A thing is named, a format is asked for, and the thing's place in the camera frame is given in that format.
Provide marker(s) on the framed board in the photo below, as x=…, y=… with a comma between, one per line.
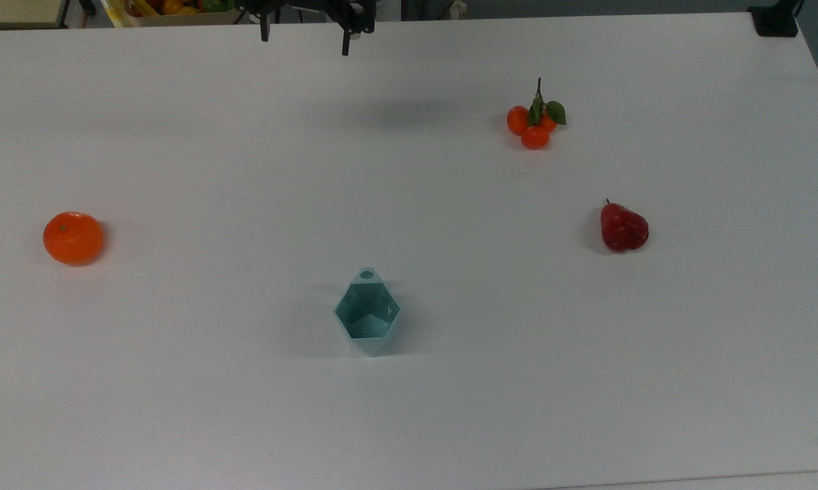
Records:
x=18, y=10

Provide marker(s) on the basket of mixed fruit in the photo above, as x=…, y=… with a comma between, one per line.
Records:
x=177, y=9

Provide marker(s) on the light blue faceted mug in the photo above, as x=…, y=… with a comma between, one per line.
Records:
x=367, y=316

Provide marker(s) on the red wax apple fruit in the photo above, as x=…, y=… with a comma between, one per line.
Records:
x=623, y=229

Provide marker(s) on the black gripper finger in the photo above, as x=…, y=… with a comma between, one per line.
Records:
x=346, y=42
x=265, y=30

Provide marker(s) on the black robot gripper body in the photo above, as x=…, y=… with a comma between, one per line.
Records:
x=327, y=12

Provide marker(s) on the large orange fruit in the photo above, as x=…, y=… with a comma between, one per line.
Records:
x=73, y=238

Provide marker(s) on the small tangerine cluster with leaves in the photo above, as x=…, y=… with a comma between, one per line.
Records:
x=534, y=126

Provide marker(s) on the black camera stand base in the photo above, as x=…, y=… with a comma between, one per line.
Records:
x=775, y=20

